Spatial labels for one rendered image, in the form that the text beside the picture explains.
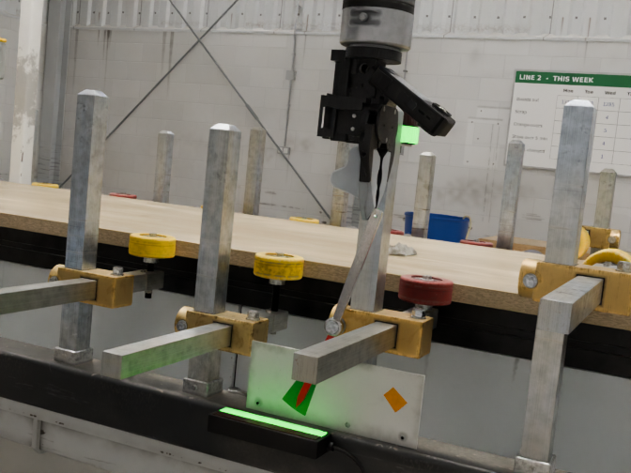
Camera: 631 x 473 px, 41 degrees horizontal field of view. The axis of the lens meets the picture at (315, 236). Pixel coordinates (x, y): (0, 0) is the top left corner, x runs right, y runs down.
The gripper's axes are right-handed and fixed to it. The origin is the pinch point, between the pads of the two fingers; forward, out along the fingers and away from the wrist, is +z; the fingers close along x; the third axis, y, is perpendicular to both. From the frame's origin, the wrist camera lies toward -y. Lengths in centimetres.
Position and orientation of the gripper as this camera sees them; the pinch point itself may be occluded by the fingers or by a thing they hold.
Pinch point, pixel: (372, 210)
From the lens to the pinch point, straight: 107.2
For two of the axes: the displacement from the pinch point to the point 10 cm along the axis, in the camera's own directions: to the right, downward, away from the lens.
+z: -1.0, 9.9, 0.9
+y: -9.0, -1.3, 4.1
